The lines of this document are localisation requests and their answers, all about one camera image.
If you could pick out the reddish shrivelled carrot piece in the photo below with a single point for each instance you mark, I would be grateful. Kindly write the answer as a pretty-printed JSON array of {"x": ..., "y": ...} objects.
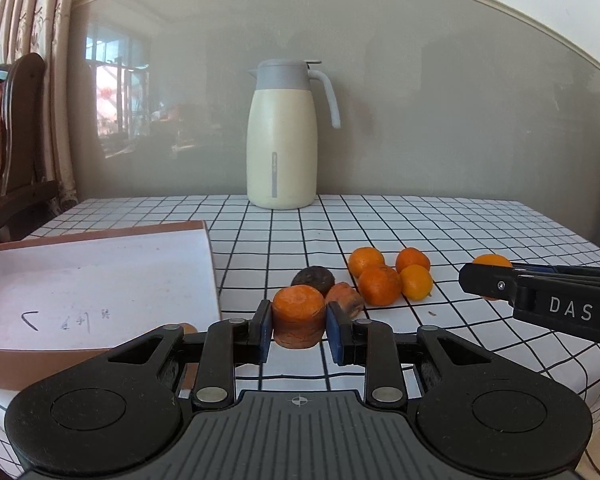
[{"x": 349, "y": 299}]

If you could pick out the shallow cardboard box white inside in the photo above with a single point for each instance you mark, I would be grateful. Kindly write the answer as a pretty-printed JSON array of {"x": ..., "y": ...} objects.
[{"x": 100, "y": 280}]

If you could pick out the thick orange carrot chunk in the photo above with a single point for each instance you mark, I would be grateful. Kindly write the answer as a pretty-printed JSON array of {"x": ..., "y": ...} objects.
[{"x": 298, "y": 317}]

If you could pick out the dark wooden woven chair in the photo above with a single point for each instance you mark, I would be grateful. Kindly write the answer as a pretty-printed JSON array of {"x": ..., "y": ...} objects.
[{"x": 15, "y": 110}]

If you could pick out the yellow-orange kumquat with stem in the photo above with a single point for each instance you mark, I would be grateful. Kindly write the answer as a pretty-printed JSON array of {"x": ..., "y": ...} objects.
[{"x": 416, "y": 282}]

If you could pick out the beige patterned curtain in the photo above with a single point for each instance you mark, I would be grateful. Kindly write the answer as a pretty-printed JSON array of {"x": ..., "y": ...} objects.
[{"x": 55, "y": 60}]

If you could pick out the white black checked tablecloth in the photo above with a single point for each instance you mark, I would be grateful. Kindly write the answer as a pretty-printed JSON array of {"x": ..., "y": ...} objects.
[{"x": 430, "y": 220}]

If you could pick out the cream thermos jug grey lid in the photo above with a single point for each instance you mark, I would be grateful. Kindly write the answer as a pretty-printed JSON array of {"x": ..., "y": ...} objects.
[{"x": 280, "y": 150}]

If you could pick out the dark brown round fruit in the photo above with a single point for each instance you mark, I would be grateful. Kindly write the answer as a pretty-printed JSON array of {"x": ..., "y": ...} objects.
[{"x": 312, "y": 280}]

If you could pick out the large orange mandarin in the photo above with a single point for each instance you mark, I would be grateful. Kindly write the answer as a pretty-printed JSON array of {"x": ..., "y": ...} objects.
[{"x": 379, "y": 285}]

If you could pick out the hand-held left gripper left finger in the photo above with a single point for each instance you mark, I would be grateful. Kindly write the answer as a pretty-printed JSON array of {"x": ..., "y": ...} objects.
[{"x": 265, "y": 332}]

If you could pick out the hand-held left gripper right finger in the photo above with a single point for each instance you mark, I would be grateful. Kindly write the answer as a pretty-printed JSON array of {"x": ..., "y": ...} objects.
[{"x": 334, "y": 335}]

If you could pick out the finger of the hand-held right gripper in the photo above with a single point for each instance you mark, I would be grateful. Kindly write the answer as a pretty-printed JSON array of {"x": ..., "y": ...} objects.
[
  {"x": 570, "y": 269},
  {"x": 487, "y": 280}
]

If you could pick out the small orange kumquat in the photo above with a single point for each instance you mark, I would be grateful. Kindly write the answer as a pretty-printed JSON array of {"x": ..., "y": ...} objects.
[{"x": 188, "y": 329}]

